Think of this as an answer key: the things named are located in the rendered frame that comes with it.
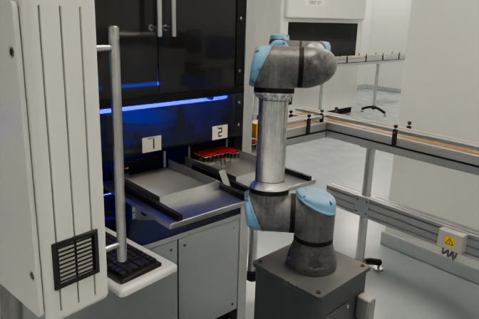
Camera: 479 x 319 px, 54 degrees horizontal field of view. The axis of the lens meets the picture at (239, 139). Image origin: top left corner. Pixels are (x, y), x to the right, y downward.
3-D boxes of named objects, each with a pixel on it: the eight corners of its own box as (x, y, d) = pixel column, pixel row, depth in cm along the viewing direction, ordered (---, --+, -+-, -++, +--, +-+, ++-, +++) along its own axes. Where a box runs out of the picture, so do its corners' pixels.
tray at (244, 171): (184, 164, 207) (184, 156, 206) (229, 154, 223) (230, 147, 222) (235, 185, 182) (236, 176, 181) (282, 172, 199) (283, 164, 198)
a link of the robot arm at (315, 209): (336, 244, 135) (340, 200, 131) (289, 241, 136) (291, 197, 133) (331, 226, 146) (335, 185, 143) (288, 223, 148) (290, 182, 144)
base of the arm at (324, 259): (346, 265, 143) (349, 235, 141) (316, 283, 133) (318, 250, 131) (307, 247, 154) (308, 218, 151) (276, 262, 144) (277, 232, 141)
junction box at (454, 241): (435, 245, 231) (438, 228, 229) (440, 242, 234) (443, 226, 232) (460, 255, 222) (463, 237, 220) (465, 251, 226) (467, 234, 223)
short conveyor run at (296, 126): (238, 158, 229) (239, 127, 225) (218, 151, 241) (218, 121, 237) (327, 138, 274) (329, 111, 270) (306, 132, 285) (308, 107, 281)
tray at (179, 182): (112, 179, 185) (112, 171, 184) (169, 166, 201) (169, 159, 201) (160, 206, 160) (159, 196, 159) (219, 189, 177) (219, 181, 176)
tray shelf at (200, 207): (100, 186, 182) (100, 181, 181) (237, 156, 227) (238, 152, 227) (170, 229, 147) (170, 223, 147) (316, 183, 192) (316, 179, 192)
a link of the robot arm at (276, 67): (294, 239, 135) (304, 44, 127) (241, 236, 136) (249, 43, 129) (292, 226, 147) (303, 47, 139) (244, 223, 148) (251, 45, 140)
